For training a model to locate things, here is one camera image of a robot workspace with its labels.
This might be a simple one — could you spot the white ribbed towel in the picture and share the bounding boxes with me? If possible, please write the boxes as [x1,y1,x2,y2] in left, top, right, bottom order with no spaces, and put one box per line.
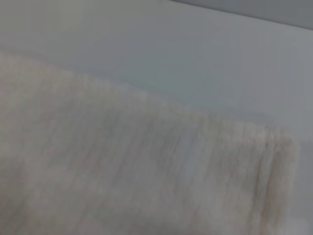
[0,50,302,235]

